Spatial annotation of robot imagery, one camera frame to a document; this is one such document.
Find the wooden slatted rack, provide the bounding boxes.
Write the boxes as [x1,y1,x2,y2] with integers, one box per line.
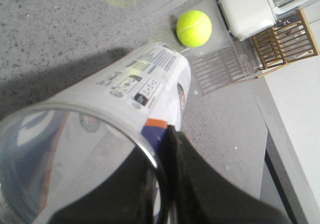
[252,9,320,79]

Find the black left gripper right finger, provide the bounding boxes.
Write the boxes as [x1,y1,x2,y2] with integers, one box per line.
[159,125,289,224]

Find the white plastic appliance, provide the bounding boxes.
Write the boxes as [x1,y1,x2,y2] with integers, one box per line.
[218,0,276,41]

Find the white table edge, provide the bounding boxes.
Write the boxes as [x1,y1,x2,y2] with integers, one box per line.
[264,18,320,224]

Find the clear Wilson tennis ball can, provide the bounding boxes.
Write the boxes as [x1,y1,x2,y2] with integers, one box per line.
[0,42,191,224]

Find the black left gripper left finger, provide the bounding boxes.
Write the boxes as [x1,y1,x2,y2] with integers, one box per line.
[49,147,167,224]

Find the tennis ball far right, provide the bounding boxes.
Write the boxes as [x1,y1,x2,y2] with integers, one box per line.
[176,10,212,48]

